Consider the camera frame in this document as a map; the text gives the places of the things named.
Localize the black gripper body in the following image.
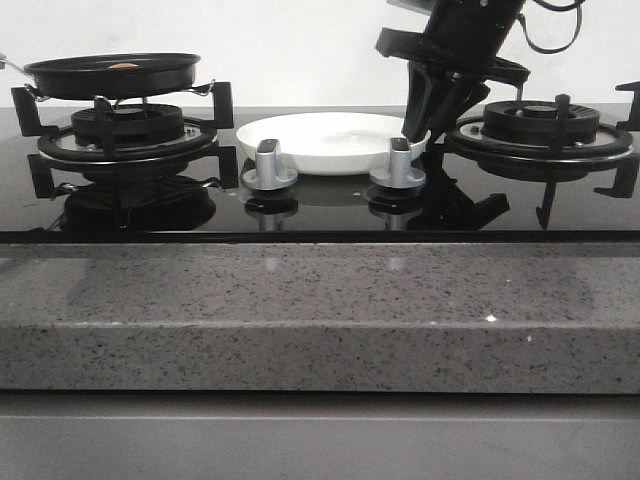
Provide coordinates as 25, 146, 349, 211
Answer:
376, 0, 529, 85

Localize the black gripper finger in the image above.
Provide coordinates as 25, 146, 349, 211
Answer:
402, 61, 451, 139
428, 79, 490, 143

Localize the white ceramic plate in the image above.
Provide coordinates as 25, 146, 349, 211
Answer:
236, 112, 403, 176

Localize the black frying pan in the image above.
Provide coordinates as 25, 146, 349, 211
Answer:
22, 53, 201, 100

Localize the fried egg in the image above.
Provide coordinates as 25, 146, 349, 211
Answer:
108, 62, 139, 69

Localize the right black gas burner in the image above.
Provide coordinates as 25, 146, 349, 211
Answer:
481, 100, 600, 146

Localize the black gas burner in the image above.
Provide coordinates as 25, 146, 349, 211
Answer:
71, 104, 184, 148
481, 100, 600, 146

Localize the silver right stove knob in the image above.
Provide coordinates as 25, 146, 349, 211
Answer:
369, 137, 426, 190

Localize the silver stove knob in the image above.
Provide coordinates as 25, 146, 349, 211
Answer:
369, 137, 426, 190
242, 139, 298, 191

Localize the right black pan support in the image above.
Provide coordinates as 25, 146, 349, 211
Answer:
425, 80, 640, 230

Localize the black pan support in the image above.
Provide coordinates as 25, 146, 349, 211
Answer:
425, 80, 640, 230
11, 80, 234, 198

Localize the silver left stove knob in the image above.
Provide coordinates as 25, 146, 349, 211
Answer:
242, 139, 298, 191

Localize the black glass cooktop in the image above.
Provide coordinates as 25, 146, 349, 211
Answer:
1, 108, 639, 244

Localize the left black gas burner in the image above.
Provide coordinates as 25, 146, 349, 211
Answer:
71, 104, 184, 148

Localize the left black pan support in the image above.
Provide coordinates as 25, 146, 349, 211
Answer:
11, 80, 234, 198

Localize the grey cabinet drawer front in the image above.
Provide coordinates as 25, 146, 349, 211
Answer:
1, 393, 639, 479

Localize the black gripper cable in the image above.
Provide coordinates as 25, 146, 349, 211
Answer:
517, 0, 584, 55

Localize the wire pan reducer ring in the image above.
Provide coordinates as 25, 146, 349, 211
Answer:
24, 79, 217, 111

